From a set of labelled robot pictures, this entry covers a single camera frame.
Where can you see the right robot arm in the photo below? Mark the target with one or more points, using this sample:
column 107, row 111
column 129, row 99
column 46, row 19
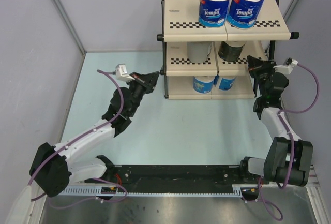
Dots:
column 288, row 160

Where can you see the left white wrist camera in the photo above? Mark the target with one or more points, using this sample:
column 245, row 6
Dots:
column 122, row 72

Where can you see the white slotted cable duct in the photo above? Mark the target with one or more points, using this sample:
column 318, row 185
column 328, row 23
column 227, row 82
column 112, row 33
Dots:
column 159, row 190

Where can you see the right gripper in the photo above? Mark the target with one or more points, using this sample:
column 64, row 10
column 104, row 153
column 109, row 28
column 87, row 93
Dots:
column 256, row 65

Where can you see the grey paper roll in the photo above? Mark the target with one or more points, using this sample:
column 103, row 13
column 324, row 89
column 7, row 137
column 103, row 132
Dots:
column 198, row 52

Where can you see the dark green paper roll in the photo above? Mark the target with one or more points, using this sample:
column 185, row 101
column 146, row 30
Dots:
column 230, row 51

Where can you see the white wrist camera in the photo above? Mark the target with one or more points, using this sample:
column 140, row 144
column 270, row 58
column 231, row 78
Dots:
column 287, row 67
column 122, row 72

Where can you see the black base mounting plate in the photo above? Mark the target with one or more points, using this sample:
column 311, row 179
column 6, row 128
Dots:
column 223, row 174

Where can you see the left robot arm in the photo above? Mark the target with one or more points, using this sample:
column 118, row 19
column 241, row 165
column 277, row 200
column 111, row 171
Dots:
column 55, row 166

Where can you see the dark blue paper roll front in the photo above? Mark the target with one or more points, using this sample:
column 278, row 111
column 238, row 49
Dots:
column 243, row 14

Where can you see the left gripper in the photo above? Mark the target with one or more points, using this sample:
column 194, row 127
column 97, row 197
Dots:
column 147, row 81

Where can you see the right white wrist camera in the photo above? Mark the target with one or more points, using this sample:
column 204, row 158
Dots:
column 287, row 67

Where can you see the beige three-tier shelf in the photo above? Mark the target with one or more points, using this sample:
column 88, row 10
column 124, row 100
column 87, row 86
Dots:
column 211, row 63

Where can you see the Tempo dark blue paper roll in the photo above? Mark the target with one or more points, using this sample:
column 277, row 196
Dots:
column 213, row 13

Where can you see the light blue paper roll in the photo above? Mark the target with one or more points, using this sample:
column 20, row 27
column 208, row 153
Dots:
column 203, row 84
column 224, row 83

